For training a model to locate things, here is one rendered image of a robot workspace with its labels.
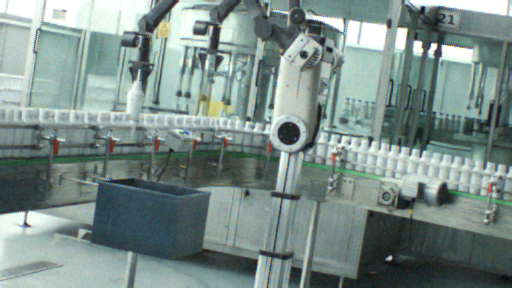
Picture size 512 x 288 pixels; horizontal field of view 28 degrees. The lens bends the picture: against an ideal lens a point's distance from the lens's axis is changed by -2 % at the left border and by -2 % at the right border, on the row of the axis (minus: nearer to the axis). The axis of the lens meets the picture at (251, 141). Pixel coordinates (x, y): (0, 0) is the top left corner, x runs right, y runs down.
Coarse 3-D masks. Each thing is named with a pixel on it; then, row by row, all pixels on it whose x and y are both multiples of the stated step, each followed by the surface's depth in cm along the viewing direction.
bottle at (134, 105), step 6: (138, 84) 428; (132, 90) 428; (138, 90) 428; (132, 96) 427; (138, 96) 427; (132, 102) 427; (138, 102) 428; (132, 108) 428; (138, 108) 428; (132, 114) 428; (138, 114) 429; (132, 120) 428; (138, 120) 430
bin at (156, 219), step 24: (120, 192) 356; (144, 192) 353; (168, 192) 383; (192, 192) 380; (96, 216) 358; (120, 216) 356; (144, 216) 353; (168, 216) 351; (192, 216) 364; (96, 240) 359; (120, 240) 356; (144, 240) 353; (168, 240) 351; (192, 240) 368
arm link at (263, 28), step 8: (248, 0) 413; (256, 0) 413; (248, 8) 413; (256, 8) 412; (256, 16) 409; (264, 16) 412; (256, 24) 409; (264, 24) 408; (256, 32) 409; (264, 32) 408; (272, 32) 409; (272, 40) 418
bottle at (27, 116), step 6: (24, 108) 346; (30, 108) 349; (24, 114) 345; (30, 114) 346; (24, 120) 345; (30, 120) 346; (24, 132) 345; (30, 132) 346; (24, 138) 345; (30, 138) 346; (24, 144) 345; (30, 144) 347; (24, 150) 345; (30, 150) 347; (24, 156) 346; (30, 156) 348
